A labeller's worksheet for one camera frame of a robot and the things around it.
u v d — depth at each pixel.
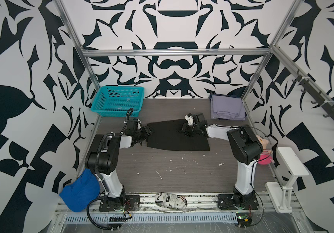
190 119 0.94
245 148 0.53
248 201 0.68
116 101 1.18
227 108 1.08
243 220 0.71
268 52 0.91
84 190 0.74
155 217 0.68
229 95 1.19
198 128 0.80
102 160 0.48
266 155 0.89
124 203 0.68
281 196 0.70
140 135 0.85
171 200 0.73
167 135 0.91
